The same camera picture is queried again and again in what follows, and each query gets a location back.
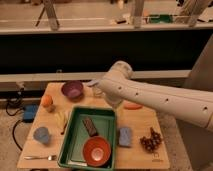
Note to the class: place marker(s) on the yellow banana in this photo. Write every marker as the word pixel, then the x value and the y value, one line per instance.
pixel 62 120

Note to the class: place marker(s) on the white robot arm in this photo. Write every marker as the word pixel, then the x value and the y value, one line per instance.
pixel 193 106

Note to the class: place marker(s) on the blue plastic cup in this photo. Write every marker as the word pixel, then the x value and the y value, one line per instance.
pixel 42 135

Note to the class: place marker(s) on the orange carrot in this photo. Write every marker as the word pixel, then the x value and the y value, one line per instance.
pixel 132 106

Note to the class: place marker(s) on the purple bowl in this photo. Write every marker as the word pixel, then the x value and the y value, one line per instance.
pixel 72 89

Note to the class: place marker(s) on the brown chocolate bar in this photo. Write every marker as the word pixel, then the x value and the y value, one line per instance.
pixel 90 127

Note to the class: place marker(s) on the blue sponge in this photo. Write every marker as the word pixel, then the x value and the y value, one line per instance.
pixel 125 137

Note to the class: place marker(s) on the orange fruit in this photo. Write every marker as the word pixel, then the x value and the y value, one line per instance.
pixel 46 100

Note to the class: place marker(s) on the orange bowl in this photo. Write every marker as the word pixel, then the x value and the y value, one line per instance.
pixel 96 151

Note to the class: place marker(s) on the bunch of dark grapes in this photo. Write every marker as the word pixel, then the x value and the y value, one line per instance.
pixel 152 143

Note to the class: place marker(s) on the green plastic tray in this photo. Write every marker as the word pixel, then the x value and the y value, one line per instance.
pixel 71 153

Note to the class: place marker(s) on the blue box on floor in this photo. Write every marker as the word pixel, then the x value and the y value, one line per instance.
pixel 30 113

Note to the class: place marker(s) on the silver fork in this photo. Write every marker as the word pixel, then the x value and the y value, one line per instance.
pixel 49 158

